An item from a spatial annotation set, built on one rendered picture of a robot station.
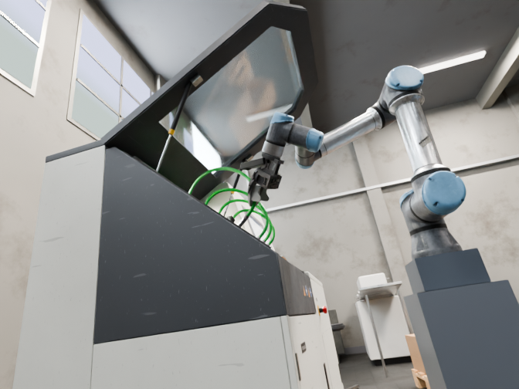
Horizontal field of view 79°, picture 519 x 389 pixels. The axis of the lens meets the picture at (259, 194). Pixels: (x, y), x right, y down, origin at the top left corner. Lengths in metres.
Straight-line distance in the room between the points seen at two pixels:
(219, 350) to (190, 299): 0.16
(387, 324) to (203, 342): 4.54
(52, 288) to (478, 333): 1.27
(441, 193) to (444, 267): 0.23
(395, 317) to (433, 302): 4.28
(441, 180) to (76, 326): 1.17
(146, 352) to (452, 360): 0.82
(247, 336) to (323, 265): 6.35
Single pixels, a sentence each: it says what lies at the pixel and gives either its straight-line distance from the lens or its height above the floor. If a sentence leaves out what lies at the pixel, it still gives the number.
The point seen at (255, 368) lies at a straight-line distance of 0.88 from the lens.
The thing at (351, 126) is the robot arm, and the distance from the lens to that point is 1.27.
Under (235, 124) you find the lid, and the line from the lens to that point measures 1.58.
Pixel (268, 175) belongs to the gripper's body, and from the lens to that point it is 1.12.
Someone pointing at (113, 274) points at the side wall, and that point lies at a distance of 1.10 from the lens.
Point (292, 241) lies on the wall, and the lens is 7.34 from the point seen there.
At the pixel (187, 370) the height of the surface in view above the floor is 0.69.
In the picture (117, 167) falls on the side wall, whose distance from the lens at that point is 1.22.
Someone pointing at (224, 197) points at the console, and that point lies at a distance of 1.76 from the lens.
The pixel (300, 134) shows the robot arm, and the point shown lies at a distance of 1.09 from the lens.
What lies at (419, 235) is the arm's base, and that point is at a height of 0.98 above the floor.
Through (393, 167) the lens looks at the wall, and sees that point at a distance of 7.88.
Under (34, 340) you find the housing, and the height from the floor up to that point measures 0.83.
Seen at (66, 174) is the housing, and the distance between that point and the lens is 1.37.
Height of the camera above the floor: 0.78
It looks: 22 degrees up
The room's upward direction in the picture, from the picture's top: 8 degrees counter-clockwise
